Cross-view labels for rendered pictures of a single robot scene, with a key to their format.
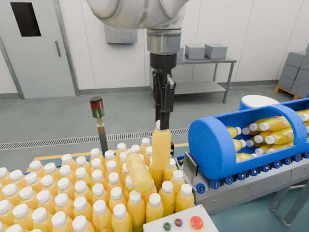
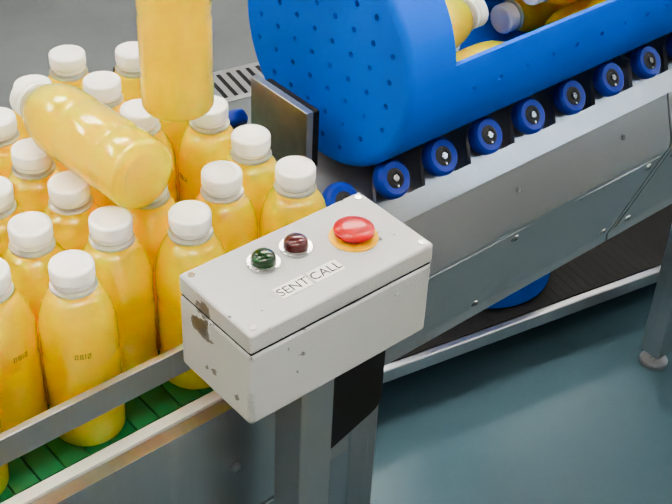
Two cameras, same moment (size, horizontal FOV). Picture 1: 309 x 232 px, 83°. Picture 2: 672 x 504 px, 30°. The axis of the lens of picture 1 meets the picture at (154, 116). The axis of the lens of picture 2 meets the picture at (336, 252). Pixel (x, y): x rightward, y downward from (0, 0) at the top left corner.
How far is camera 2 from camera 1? 0.57 m
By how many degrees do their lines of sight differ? 20
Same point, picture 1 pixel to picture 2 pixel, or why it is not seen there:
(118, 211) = (73, 269)
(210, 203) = not seen: hidden behind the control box
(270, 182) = (596, 158)
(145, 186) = (145, 176)
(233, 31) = not seen: outside the picture
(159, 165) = (180, 96)
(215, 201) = not seen: hidden behind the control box
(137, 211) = (130, 282)
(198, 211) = (354, 208)
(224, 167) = (417, 83)
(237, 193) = (481, 212)
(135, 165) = (84, 114)
